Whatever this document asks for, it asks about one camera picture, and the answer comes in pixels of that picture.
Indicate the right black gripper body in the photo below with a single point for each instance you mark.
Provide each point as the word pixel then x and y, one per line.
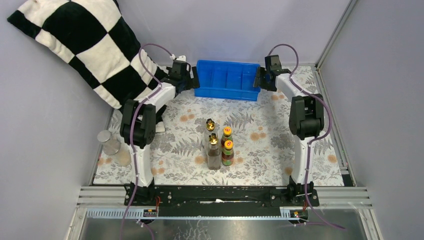
pixel 264 85

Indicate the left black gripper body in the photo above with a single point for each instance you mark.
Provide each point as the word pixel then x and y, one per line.
pixel 187 83

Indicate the blue plastic divided bin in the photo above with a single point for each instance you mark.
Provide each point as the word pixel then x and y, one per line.
pixel 227 80

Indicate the yellow-cap sauce bottle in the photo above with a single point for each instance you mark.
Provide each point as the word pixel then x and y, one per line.
pixel 226 135
pixel 227 154

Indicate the clear gold-cap bottle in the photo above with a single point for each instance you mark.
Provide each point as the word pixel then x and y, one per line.
pixel 209 131
pixel 213 153

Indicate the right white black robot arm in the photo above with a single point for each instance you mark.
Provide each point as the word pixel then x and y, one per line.
pixel 306 120

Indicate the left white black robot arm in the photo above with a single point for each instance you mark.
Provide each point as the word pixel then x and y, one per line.
pixel 139 118

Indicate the floral patterned table mat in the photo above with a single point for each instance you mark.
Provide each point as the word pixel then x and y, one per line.
pixel 263 146

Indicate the black white checkered pillow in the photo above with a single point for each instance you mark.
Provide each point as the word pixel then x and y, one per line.
pixel 93 38

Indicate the silver-lid glass shaker jar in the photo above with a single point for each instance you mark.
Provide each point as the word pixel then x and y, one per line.
pixel 112 147

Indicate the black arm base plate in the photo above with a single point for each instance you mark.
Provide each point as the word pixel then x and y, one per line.
pixel 214 201

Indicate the aluminium frame rail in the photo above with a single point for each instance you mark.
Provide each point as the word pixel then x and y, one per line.
pixel 107 201

